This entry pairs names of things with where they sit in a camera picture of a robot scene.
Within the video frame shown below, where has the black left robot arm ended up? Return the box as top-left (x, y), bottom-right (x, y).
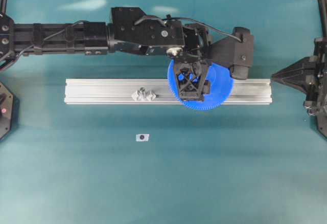
top-left (1, 7), bottom-right (211, 101)

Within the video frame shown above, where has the silver aluminium extrusion rail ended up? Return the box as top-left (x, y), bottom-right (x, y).
top-left (64, 79), bottom-right (272, 105)

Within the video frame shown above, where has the grey upper shaft bracket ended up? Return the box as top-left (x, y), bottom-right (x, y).
top-left (131, 87), bottom-right (156, 102)

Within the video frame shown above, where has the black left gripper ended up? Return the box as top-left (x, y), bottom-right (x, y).
top-left (166, 23), bottom-right (213, 101)

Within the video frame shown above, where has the large blue plastic gear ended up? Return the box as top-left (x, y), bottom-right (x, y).
top-left (167, 60), bottom-right (233, 110)

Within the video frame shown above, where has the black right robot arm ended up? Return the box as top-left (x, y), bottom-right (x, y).
top-left (271, 38), bottom-right (326, 137)

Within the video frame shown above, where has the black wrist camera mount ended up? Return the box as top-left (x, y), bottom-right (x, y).
top-left (208, 27), bottom-right (254, 80)

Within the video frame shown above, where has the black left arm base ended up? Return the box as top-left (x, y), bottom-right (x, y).
top-left (0, 82), bottom-right (14, 140)

